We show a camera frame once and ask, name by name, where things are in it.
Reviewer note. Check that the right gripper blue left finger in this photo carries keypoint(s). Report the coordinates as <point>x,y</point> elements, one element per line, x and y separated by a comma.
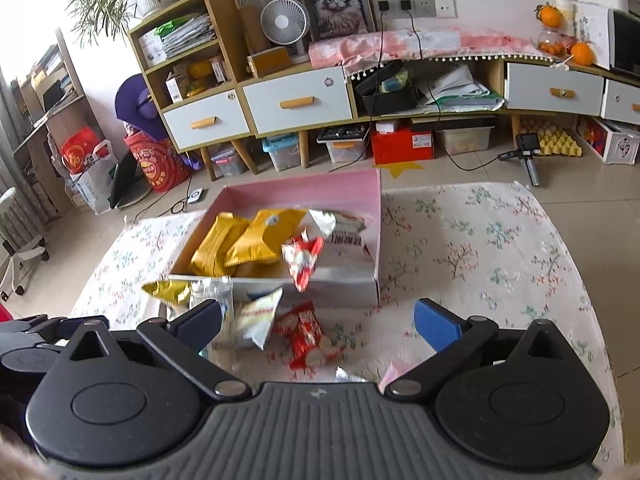
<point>177,344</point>

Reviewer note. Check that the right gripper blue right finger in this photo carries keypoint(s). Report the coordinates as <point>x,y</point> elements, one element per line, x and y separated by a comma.
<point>456,342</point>

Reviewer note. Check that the yellow snack bag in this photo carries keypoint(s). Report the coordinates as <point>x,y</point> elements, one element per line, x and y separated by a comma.
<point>174,292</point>

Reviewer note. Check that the clear blue white snack bag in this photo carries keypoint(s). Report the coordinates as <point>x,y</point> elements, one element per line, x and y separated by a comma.
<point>218,292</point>

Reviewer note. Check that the red white snack pack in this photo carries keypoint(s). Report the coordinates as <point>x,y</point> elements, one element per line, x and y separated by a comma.
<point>309,344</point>

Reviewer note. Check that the yellow pillow snack pack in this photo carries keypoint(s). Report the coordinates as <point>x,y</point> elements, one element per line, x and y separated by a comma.
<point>262,240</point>

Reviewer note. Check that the red white candy pack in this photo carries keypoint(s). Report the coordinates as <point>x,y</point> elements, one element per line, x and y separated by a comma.
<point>301,253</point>

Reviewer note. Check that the silver white snack bag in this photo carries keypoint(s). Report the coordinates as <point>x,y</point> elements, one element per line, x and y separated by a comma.
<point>342,231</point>

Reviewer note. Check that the white yellow snack packet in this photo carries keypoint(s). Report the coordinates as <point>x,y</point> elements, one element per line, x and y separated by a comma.
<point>254,321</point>

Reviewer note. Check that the floral table cloth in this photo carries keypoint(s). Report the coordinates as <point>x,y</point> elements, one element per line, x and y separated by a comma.
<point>475,248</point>

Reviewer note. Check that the white office chair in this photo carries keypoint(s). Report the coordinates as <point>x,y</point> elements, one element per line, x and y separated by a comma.
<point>11,282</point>

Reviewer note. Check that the white charger puck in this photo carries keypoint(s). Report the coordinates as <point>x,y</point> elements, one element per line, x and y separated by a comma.
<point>195,196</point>

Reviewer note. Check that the red printed bag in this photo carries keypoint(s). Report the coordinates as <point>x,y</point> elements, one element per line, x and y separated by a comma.
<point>160,163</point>

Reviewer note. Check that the white shopping bag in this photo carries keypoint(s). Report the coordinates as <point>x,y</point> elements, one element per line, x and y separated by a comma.
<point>91,163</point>

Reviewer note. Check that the pink cardboard box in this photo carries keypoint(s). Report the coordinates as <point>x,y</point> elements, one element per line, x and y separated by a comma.
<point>343,209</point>

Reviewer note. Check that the yellow star floor sticker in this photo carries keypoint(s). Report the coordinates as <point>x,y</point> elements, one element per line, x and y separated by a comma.
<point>396,169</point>

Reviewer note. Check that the white storage bin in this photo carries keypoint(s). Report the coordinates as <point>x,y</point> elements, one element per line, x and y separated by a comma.
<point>457,141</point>

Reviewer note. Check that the red cardboard box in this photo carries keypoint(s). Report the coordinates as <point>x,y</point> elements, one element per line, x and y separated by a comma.
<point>402,145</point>

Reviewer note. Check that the clear storage bin blue lid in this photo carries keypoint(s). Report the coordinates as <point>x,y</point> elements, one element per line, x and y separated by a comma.
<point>283,150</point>

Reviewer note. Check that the yellow egg tray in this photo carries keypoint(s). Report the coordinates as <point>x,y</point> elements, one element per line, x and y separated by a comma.
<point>552,139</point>

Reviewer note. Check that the stack of papers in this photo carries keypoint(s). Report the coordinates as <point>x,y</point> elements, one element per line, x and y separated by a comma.
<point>457,91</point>

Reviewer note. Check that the white printed toy box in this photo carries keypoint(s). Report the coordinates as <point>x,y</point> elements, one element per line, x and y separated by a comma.
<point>615,143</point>

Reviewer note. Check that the black storage box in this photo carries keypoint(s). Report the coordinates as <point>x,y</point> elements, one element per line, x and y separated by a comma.
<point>388,89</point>

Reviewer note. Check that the long low tv cabinet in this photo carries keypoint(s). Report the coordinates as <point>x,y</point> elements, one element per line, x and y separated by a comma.
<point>542,88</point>

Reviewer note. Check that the white drawer wooden cabinet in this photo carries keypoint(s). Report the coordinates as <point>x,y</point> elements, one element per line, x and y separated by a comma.
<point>298,99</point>

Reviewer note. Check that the tall wooden shelf cabinet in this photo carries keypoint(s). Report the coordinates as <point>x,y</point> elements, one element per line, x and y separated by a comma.
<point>192,56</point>

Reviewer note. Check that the small cardboard box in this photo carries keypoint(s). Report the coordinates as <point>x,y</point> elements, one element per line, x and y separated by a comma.
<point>268,62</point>

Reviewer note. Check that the pink floral cloth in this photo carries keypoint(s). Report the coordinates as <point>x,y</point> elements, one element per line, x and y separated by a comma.
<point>359,53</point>

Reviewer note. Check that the orange fruit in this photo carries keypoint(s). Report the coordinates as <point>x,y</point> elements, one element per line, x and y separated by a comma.
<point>582,54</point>
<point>549,16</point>

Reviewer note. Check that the white desk fan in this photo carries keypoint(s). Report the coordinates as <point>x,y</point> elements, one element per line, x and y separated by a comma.
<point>286,23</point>

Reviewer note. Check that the white microwave oven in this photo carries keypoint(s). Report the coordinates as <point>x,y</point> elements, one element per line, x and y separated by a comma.
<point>612,35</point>

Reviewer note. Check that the handheld camera on tripod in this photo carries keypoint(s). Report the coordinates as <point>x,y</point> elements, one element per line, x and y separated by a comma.
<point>527,148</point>

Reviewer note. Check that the wall power socket strip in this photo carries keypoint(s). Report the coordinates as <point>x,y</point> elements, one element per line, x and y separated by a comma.
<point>418,8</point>

